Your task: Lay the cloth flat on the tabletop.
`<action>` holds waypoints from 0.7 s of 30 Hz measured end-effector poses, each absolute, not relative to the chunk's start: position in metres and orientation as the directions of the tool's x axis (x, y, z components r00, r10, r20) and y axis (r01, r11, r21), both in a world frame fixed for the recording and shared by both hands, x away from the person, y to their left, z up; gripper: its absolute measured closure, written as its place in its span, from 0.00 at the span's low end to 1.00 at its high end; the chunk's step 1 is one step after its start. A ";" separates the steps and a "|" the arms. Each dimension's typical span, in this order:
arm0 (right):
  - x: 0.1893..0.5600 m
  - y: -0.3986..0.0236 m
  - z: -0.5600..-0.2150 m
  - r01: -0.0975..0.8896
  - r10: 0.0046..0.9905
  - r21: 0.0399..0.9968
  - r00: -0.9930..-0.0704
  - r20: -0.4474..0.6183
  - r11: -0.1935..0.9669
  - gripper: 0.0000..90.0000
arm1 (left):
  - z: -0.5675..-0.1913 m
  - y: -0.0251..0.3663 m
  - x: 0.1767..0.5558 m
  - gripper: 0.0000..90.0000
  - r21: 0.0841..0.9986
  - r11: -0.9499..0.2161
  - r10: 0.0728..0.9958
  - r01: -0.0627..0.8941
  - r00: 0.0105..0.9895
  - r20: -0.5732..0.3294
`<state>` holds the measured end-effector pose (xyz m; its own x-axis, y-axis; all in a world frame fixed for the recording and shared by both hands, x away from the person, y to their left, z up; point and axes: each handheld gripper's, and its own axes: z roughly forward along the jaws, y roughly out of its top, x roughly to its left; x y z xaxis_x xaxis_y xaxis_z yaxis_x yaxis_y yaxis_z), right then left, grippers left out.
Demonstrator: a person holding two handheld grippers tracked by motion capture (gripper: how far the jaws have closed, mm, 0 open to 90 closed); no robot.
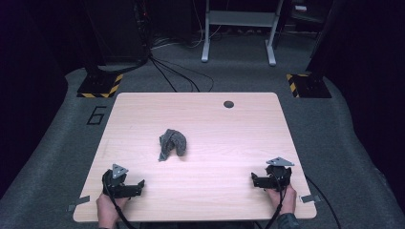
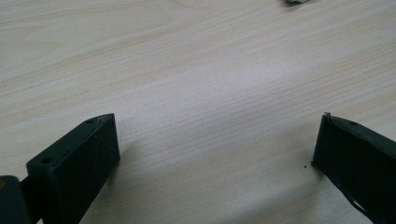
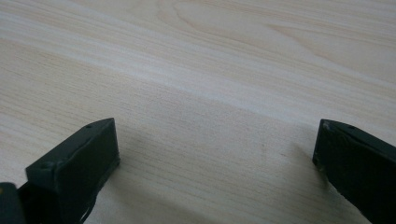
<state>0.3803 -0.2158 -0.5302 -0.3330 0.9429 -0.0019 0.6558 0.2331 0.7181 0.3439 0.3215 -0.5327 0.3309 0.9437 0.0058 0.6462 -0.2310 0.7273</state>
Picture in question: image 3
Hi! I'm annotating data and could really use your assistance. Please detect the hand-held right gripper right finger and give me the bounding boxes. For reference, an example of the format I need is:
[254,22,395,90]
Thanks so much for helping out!
[312,119,396,224]

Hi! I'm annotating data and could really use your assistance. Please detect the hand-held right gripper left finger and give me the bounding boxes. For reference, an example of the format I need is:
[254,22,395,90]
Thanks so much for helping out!
[18,118,121,224]

